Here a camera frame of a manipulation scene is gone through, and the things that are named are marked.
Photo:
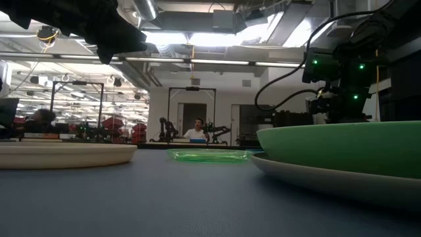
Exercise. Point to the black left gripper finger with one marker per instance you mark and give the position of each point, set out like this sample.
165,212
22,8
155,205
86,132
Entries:
105,56
125,36

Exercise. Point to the opaque green plate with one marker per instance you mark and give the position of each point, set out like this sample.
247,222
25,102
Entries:
345,148

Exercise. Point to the cream plate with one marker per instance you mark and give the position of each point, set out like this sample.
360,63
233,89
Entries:
65,156

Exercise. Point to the clear green plastic plate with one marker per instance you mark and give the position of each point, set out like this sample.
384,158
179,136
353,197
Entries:
210,156

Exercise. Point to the black background robot arm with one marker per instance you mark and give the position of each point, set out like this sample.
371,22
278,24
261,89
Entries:
217,130
167,128

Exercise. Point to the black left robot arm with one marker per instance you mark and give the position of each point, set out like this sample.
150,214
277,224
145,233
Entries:
23,11

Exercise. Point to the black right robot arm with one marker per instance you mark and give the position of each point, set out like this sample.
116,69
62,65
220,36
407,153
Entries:
371,33

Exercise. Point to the whiteboard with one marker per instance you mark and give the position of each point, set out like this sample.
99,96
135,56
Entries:
373,105

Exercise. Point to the black hanging spotlight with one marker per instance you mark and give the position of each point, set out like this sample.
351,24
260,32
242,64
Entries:
117,82

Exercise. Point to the black cabinet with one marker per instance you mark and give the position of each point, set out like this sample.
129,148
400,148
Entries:
291,118

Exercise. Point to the red storage bin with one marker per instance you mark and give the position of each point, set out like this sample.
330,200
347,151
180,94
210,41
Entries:
112,124
139,129

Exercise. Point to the large grey plate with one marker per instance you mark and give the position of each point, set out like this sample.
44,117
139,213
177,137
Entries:
329,184

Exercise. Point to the person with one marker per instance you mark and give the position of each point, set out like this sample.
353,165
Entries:
195,133
41,120

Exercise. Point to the long ceiling strip light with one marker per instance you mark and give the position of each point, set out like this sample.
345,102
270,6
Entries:
213,61

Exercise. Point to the dark shelf unit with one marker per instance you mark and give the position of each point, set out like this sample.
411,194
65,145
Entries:
253,115

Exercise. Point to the grey ceiling box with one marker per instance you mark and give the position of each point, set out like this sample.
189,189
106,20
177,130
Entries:
223,20

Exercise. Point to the blue box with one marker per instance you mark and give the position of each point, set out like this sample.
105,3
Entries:
197,141

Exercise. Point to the smooth silver ventilation duct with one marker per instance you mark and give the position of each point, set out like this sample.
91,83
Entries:
146,8

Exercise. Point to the black robot station frame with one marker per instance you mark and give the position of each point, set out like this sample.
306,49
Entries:
192,88
100,105

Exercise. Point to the grey wall vent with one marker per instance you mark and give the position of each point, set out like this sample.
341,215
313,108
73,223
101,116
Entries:
195,82
246,83

